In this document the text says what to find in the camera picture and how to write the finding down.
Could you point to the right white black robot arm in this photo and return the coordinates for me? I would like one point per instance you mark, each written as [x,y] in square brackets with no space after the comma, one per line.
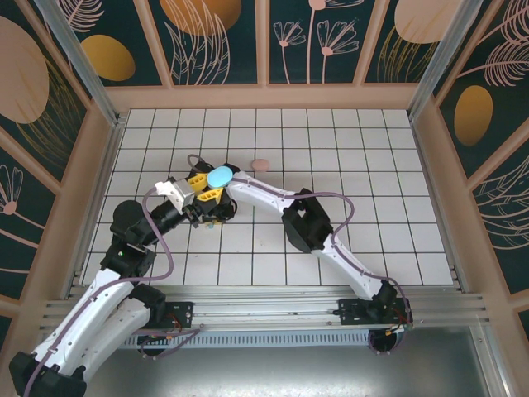
[264,194]

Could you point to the pink earbud charging case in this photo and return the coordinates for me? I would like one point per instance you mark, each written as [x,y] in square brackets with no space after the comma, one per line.
[260,164]

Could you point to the aluminium mounting rail frame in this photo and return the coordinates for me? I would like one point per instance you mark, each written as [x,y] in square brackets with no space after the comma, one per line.
[264,308]

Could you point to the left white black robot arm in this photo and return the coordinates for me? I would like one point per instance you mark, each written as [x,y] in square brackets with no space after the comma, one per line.
[95,306]

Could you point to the aluminium side rail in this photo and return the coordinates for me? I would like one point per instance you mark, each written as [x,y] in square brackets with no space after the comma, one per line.
[458,277]
[89,231]

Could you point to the blue earbud charging case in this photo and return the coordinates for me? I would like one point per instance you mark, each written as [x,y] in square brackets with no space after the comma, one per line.
[220,176]

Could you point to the aluminium corner post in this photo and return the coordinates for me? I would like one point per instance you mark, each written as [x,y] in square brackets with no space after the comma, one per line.
[78,58]
[442,58]

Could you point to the grey metal sheet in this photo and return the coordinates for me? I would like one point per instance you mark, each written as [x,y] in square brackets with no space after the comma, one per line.
[264,372]

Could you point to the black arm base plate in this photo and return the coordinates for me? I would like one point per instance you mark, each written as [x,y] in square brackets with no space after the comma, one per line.
[351,310]
[182,312]

